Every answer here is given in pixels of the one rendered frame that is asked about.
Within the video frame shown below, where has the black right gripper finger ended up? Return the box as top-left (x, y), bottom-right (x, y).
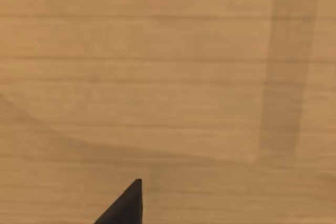
top-left (92, 178), bottom-right (144, 224)

